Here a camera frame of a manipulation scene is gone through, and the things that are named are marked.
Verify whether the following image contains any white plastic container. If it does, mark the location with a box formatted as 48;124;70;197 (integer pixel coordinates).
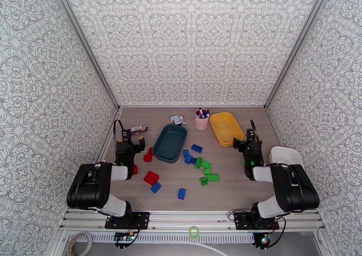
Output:
268;146;305;169

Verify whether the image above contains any large red lego brick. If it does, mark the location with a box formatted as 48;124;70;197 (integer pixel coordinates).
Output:
143;171;160;186

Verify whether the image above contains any striped snack packet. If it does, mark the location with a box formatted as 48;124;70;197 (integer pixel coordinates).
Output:
129;124;149;134

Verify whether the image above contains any yellow plastic container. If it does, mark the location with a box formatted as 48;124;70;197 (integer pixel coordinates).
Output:
209;111;244;147

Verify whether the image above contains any teal plastic container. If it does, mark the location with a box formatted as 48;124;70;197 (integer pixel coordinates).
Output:
152;123;188;163

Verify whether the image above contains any pink cup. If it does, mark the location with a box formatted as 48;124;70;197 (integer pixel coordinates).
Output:
194;109;210;131

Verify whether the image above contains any grey pencil sharpener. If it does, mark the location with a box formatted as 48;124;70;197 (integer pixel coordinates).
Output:
170;114;188;126

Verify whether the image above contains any left circuit board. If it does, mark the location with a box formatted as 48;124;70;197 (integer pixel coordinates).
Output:
114;232;134;243

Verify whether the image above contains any white tape roll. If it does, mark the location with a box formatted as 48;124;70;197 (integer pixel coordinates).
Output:
67;231;93;256

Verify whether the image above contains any aluminium side floor rail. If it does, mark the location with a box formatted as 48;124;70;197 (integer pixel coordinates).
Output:
79;108;124;209

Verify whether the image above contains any aluminium wall base bar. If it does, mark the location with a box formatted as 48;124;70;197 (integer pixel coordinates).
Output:
118;104;268;109

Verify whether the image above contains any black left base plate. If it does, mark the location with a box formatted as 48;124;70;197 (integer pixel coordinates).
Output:
105;211;151;230

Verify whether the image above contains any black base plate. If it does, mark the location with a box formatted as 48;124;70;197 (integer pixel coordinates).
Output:
234;211;280;231
105;211;151;230

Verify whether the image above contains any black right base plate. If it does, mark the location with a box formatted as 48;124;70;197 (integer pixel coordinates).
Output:
234;211;280;231

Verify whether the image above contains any black left base wire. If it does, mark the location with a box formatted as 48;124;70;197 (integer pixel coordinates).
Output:
124;223;141;246

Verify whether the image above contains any black base wire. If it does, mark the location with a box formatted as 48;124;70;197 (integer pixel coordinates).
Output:
124;223;141;246
266;217;288;249

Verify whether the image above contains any black right base wire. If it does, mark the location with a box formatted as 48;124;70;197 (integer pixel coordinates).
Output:
266;217;288;249

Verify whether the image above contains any aluminium mounting rail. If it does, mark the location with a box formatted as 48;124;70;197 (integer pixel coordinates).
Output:
59;209;325;231

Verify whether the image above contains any white slotted cable duct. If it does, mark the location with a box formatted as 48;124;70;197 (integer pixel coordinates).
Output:
90;233;255;243

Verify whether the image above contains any aluminium frame post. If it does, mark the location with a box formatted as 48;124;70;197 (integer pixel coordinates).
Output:
264;0;332;109
48;0;121;110

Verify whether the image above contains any white cable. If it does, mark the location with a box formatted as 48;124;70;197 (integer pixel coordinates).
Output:
158;242;227;256

